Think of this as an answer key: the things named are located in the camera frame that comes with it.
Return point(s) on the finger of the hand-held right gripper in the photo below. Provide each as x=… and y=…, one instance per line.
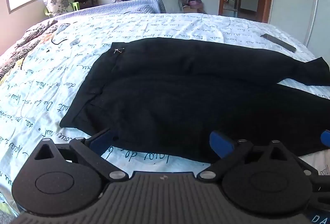
x=326, y=139
x=308, y=166

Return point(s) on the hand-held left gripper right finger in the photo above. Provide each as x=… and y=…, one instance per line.
x=220, y=144

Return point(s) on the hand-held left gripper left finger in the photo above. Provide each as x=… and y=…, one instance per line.
x=99, y=141

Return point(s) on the black pants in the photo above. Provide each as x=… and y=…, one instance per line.
x=167, y=90

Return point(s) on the white script-printed bed quilt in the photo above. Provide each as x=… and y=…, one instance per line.
x=51, y=84

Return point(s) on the black smartphone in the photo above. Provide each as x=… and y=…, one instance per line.
x=278, y=42

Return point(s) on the zebra-print blanket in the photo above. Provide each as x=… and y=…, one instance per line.
x=15, y=59

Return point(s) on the blue striped blanket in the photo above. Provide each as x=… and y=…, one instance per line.
x=129, y=6

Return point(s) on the green plastic chair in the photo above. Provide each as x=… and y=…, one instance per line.
x=75, y=4

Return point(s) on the purple cloth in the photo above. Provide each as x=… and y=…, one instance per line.
x=194, y=4

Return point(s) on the floral pillow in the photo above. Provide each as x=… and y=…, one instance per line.
x=55, y=1

